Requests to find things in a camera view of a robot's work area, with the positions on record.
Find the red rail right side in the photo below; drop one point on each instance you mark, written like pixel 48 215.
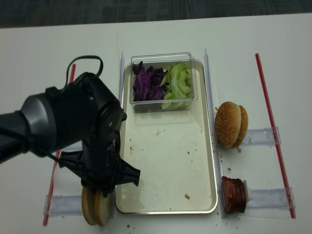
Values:
pixel 290 201

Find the meat patty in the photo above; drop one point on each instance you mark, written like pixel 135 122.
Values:
pixel 232 194
pixel 241 195

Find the green lettuce leaves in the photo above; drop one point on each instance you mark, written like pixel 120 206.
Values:
pixel 178 82

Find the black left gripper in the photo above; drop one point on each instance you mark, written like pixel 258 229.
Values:
pixel 96 164

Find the red rail left side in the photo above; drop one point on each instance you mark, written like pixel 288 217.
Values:
pixel 51 188

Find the meat patty front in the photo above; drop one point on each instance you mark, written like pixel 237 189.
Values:
pixel 232 194

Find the clear lower track left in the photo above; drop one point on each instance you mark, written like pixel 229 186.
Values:
pixel 63 205

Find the purple cabbage leaves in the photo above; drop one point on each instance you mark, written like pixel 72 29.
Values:
pixel 147 83

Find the clear upper track right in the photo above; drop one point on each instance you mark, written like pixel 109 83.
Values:
pixel 267 136

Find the bun slice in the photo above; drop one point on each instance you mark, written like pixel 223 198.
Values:
pixel 102 208
pixel 88 206

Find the sesame bun top front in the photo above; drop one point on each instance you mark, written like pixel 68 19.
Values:
pixel 227 123

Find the clear track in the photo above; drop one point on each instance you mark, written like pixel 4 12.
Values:
pixel 63 205
pixel 269 198
pixel 267 136

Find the white pusher block patties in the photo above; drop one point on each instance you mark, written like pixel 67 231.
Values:
pixel 247 191

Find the clear plastic salad box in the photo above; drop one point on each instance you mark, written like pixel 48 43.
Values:
pixel 163 61

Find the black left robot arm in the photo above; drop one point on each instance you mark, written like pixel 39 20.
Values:
pixel 78 127

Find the clear lower track right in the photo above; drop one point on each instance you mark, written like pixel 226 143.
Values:
pixel 269 198

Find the metal serving tray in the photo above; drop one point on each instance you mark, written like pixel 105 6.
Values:
pixel 173 151

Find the meat patty rear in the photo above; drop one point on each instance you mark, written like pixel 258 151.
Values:
pixel 241 195

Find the red rail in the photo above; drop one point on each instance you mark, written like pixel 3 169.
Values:
pixel 51 188
pixel 290 201

